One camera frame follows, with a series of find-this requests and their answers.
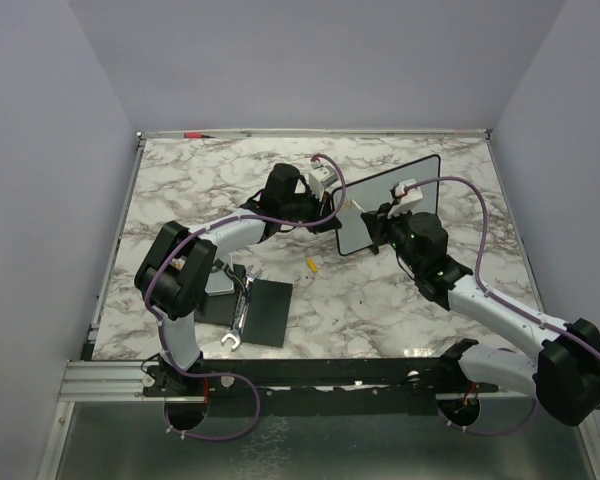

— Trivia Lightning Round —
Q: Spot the white marker pen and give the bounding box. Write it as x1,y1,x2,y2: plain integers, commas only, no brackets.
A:
349,200,366,214

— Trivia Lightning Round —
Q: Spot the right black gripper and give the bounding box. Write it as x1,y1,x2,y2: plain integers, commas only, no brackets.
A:
365,200,424,274

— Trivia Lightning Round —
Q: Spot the red marker on rail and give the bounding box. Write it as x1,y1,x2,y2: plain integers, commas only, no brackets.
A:
183,132,215,139

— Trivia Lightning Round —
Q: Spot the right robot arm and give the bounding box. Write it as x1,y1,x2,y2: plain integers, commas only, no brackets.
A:
361,204,600,426

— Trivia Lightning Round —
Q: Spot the yellow marker cap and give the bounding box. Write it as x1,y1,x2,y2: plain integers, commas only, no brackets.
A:
306,258,318,273

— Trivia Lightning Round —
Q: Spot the black square mat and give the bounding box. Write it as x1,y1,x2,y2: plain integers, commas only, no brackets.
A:
195,279,293,349

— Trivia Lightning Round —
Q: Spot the aluminium table frame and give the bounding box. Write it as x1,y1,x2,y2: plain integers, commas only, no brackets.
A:
41,130,600,479

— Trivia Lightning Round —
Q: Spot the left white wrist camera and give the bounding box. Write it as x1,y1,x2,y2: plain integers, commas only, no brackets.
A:
307,166,339,200

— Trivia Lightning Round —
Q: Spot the black framed whiteboard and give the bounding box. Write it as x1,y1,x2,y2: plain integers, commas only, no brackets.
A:
336,154,441,256

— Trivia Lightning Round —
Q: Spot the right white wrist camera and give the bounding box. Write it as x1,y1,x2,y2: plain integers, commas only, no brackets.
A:
388,179,424,218

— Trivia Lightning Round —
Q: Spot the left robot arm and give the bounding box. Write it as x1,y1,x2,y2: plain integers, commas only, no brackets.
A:
134,155,344,397

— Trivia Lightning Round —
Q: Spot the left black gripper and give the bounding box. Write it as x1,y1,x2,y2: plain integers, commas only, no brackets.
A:
281,185,342,235

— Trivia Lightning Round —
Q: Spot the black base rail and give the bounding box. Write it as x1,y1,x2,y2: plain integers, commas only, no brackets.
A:
79,339,501,419

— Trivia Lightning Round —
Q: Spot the silver wrench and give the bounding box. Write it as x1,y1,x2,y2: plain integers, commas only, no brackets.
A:
221,268,262,351

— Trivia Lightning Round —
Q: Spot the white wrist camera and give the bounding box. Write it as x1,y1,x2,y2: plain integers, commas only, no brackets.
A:
388,179,424,218
307,166,339,200

